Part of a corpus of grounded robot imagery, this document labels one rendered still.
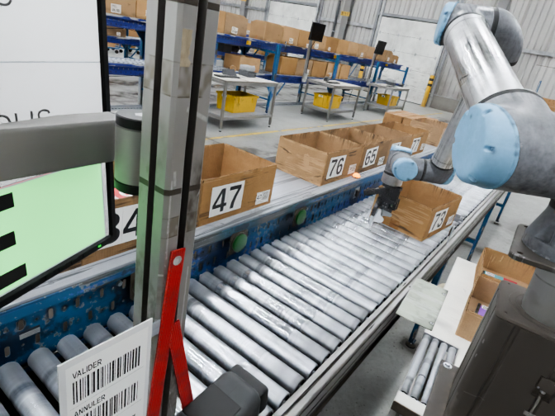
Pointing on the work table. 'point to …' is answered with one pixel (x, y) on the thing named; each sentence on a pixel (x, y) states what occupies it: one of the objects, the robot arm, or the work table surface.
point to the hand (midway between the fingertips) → (374, 222)
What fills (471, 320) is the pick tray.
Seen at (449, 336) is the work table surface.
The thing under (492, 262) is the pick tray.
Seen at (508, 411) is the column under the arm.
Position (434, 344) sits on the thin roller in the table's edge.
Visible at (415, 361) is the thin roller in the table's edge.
